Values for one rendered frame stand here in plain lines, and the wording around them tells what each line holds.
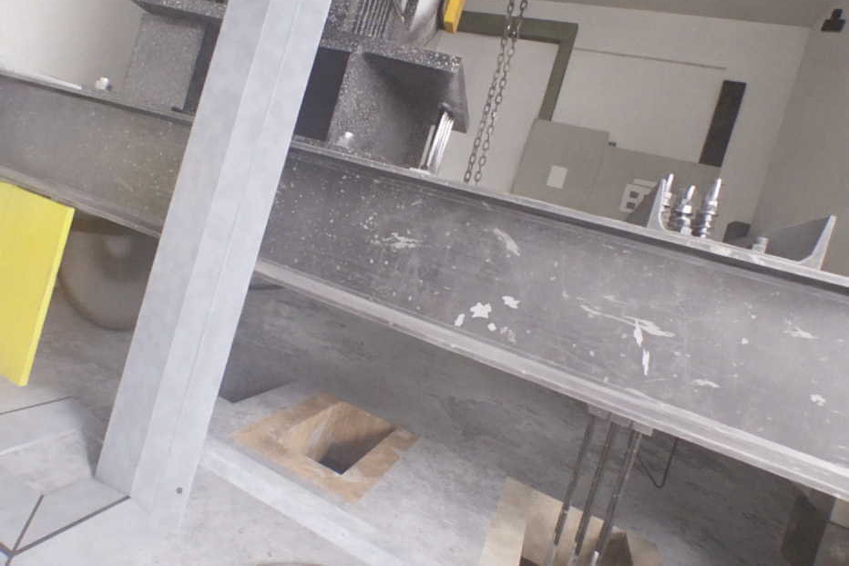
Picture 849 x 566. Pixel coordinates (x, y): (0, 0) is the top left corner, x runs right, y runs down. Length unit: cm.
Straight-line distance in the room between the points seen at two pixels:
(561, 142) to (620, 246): 323
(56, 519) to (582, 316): 83
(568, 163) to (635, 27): 131
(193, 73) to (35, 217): 48
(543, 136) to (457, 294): 328
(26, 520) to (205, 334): 34
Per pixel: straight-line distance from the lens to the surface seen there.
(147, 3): 122
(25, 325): 131
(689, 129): 430
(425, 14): 147
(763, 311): 79
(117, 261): 164
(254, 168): 77
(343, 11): 100
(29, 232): 132
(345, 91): 90
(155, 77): 121
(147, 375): 90
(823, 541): 168
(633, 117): 428
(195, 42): 116
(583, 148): 394
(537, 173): 390
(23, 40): 198
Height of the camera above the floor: 56
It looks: 1 degrees down
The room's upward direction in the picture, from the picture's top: 17 degrees clockwise
